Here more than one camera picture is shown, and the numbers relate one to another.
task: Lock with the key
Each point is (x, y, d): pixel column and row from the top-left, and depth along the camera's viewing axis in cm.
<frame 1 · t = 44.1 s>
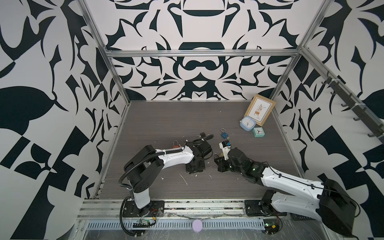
left hand: (201, 168, 86), fingers open
right hand: (214, 160, 81), fingers closed
blue padlock: (224, 134, 103), on the table
blue round alarm clock: (247, 123, 106), point 3 cm above the table
green square alarm clock: (258, 132, 103), point 2 cm above the table

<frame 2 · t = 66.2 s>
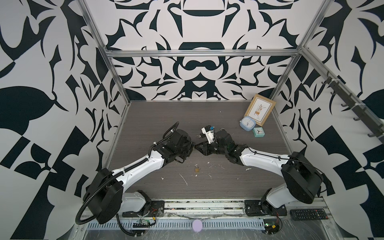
left hand: (197, 141, 81), fingers open
right hand: (195, 146, 81), fingers closed
small brass padlock: (197, 169, 89), on the table
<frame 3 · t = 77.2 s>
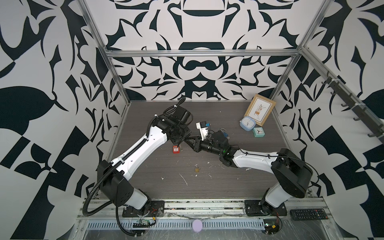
left hand: (188, 132, 78), fingers open
right hand: (185, 140, 76), fingers closed
red padlock: (176, 149, 95), point 2 cm above the table
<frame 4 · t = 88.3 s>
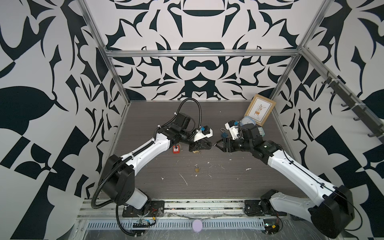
left hand: (209, 140, 76), fingers open
right hand: (219, 142, 76), fingers open
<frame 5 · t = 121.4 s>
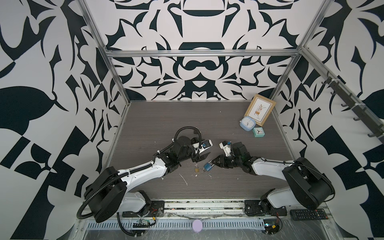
left hand: (206, 141, 78), fingers open
right hand: (213, 161, 86), fingers open
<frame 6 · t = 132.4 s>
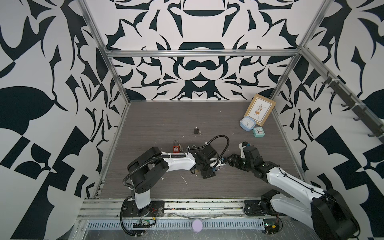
left hand: (213, 165, 87), fingers open
right hand: (230, 159, 86), fingers open
black padlock: (196, 130, 104), point 2 cm above the table
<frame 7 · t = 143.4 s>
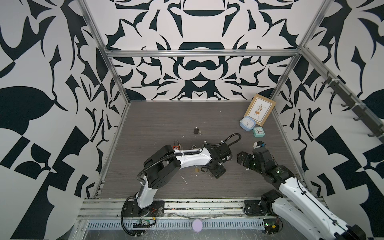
left hand: (218, 167, 86), fingers open
right hand: (243, 157, 82), fingers open
